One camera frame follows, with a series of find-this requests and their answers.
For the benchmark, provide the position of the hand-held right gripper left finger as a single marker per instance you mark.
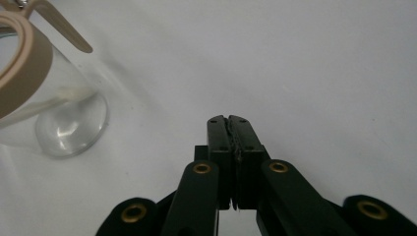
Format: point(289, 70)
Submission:
point(220, 137)

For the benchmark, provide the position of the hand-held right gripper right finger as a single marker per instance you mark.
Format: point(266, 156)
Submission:
point(245, 141)

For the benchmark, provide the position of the glass pitcher with beige rim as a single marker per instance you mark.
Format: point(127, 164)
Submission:
point(39, 65)

